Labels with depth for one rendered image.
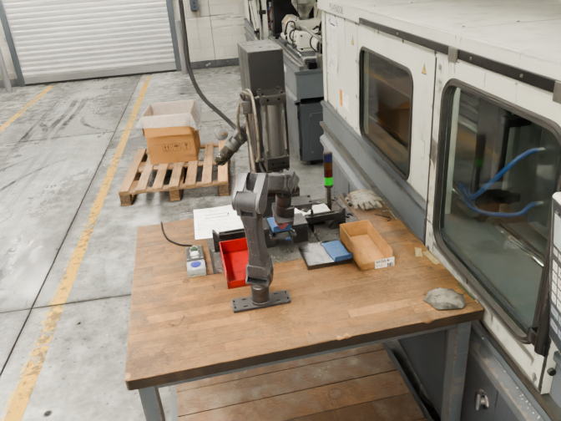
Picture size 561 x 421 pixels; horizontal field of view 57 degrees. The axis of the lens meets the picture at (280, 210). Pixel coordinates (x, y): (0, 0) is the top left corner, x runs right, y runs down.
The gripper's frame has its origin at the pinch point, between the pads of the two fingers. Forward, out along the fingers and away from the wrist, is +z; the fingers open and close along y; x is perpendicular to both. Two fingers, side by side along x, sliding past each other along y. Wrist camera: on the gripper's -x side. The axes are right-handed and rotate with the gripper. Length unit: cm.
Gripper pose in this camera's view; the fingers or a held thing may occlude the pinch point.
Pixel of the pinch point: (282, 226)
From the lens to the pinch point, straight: 198.2
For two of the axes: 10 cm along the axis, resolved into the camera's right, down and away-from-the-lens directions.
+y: -2.1, -7.5, 6.2
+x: -9.8, 1.5, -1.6
